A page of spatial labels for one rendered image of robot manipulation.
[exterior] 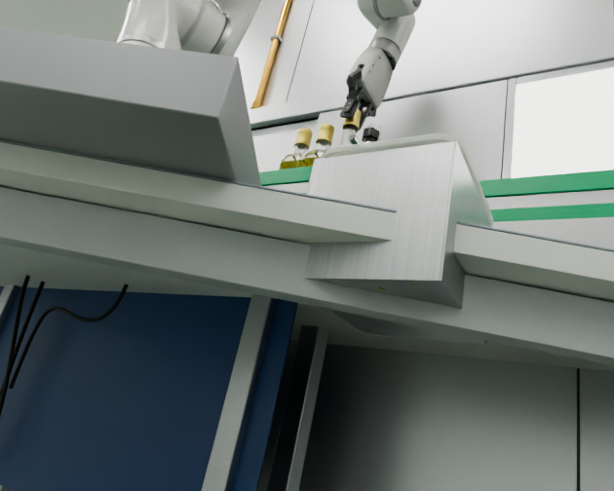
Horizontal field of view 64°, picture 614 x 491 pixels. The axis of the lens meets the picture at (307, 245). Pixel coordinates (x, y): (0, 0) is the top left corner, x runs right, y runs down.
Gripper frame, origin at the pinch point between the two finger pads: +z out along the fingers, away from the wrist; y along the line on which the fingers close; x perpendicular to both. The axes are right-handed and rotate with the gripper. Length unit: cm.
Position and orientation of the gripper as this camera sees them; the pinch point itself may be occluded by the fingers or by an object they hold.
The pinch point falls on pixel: (353, 115)
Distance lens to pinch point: 111.0
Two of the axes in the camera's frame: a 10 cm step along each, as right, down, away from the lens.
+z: -4.2, 8.8, -2.3
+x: 7.8, 2.2, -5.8
